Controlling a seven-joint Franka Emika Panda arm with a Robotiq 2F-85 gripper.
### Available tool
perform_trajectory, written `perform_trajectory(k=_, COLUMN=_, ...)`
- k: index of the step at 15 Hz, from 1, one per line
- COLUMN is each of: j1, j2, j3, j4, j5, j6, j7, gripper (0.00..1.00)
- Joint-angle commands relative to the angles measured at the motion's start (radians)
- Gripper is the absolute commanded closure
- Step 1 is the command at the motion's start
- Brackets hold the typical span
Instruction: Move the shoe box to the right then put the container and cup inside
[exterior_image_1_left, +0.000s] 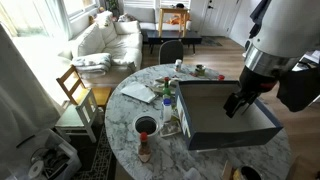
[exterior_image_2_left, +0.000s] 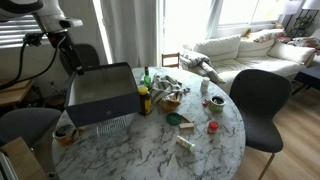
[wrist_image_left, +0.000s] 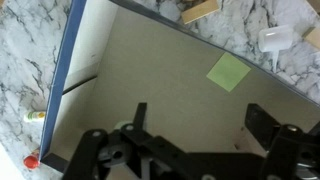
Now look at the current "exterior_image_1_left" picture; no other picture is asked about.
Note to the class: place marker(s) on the floral pillow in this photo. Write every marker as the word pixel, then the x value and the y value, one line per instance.
pixel 104 18

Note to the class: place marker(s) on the hot sauce bottle red cap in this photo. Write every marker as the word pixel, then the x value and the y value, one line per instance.
pixel 144 148

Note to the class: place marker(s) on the black shell chair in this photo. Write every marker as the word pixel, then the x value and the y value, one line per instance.
pixel 170 51

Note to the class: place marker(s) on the yellow wooden side table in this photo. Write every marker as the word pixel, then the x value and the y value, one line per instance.
pixel 173 11

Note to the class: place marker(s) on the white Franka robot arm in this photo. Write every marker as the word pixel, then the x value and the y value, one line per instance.
pixel 286 26

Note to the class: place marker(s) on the wooden chair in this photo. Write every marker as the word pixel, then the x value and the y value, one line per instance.
pixel 80 88
pixel 78 115

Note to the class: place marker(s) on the grey couch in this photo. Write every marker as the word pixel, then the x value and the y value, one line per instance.
pixel 143 15

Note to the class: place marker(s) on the small grey floor mat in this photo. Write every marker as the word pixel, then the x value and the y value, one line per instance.
pixel 210 41

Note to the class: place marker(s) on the white curtain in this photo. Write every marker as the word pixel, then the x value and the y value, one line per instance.
pixel 23 100

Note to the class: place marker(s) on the black wrist-mounted block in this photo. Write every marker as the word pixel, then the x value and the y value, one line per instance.
pixel 300 88

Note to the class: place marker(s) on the small white pill bottle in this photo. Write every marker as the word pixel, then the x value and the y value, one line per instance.
pixel 178 65

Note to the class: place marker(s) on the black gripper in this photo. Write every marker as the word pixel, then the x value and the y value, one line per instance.
pixel 255 83

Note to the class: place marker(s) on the small clear plastic box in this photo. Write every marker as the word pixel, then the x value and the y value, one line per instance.
pixel 170 129

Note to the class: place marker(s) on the orange toy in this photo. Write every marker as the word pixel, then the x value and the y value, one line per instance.
pixel 175 20

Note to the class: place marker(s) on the small jar red lid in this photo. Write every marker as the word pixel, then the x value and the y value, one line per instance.
pixel 221 77

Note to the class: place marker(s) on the white door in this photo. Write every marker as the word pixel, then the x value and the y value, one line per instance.
pixel 216 16

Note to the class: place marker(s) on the green house plant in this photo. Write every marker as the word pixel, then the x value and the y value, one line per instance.
pixel 112 5

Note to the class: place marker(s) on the striped cloth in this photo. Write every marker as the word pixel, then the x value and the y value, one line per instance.
pixel 158 87

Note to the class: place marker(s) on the black coffee table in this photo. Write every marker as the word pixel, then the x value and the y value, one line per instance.
pixel 173 36

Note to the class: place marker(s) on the small wooden block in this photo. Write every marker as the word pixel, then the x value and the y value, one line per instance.
pixel 227 170

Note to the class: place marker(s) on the dark hanging jacket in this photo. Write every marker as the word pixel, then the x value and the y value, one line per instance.
pixel 260 11

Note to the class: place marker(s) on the navy blue shoe box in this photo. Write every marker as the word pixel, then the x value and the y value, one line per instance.
pixel 233 140

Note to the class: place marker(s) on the dark patterned rug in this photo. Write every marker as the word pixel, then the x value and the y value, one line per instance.
pixel 100 160

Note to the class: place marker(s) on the white sofa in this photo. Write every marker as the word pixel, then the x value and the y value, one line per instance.
pixel 113 43

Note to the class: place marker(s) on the green glass bottle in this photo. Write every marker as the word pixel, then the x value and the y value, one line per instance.
pixel 166 88

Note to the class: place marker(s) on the yellow can dark inside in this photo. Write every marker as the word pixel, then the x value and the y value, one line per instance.
pixel 248 173

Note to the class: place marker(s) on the white paper napkin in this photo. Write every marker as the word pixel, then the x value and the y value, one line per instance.
pixel 138 92

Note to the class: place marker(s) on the folded grey white blanket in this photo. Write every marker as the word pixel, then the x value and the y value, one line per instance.
pixel 91 63

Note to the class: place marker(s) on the clear plastic storage bin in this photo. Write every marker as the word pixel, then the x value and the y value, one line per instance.
pixel 46 160

